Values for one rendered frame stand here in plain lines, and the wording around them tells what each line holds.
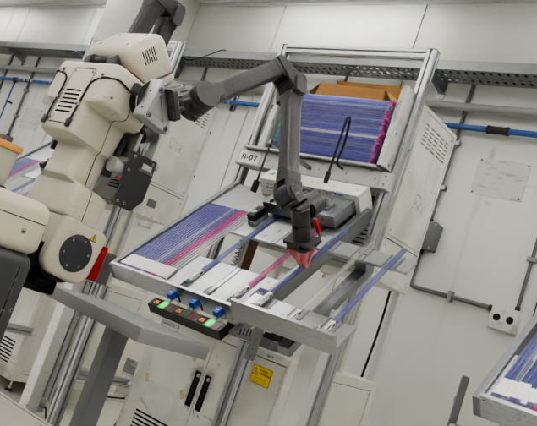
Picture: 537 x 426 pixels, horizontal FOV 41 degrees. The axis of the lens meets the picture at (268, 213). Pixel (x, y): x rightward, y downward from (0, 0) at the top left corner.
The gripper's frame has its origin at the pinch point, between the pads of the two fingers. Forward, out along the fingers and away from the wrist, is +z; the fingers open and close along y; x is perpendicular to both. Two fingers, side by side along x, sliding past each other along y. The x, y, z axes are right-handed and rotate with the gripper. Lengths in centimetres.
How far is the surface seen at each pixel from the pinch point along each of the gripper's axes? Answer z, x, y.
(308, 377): 23.5, 20.2, -13.4
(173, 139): 19, -98, 150
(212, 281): 15.1, 3.9, 35.8
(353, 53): -36, -102, 41
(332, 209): 4.3, -43.2, 16.6
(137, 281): 20, 11, 66
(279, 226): 12, -35, 35
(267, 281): 13.3, -3.0, 17.4
